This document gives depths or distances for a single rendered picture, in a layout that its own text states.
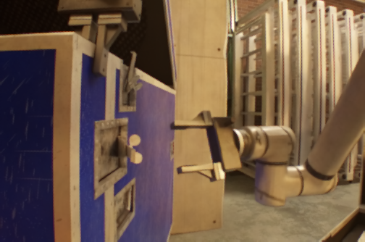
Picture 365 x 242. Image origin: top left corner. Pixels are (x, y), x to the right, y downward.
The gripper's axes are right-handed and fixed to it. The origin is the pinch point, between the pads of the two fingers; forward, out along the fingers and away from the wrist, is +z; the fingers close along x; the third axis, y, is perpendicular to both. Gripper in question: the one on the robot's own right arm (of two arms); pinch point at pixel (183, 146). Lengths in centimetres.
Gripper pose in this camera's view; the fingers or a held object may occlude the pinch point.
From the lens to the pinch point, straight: 58.0
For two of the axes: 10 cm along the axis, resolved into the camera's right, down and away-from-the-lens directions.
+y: 4.1, -4.1, -8.2
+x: 1.6, 9.1, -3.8
